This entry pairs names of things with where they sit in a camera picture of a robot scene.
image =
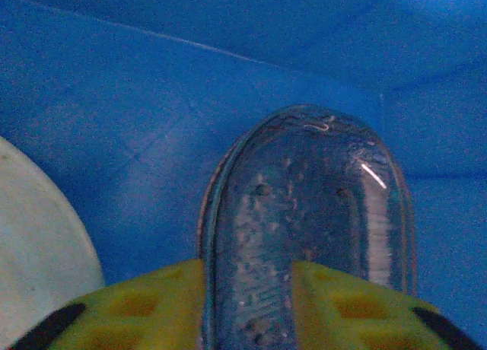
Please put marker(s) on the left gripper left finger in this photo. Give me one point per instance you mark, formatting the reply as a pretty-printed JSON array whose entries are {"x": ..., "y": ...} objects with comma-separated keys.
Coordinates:
[{"x": 144, "y": 315}]

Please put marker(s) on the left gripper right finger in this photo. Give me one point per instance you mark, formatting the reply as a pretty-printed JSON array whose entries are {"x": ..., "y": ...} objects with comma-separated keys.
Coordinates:
[{"x": 361, "y": 319}]

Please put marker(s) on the clear glass plate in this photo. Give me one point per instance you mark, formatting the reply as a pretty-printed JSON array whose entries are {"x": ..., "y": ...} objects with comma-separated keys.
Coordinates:
[{"x": 304, "y": 198}]

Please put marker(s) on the blue patterned white plate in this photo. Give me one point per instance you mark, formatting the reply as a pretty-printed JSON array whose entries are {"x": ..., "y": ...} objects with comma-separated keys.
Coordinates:
[{"x": 38, "y": 232}]

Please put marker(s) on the blue plastic bin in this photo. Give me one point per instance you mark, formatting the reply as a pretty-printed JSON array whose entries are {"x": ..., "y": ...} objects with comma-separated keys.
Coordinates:
[{"x": 114, "y": 99}]

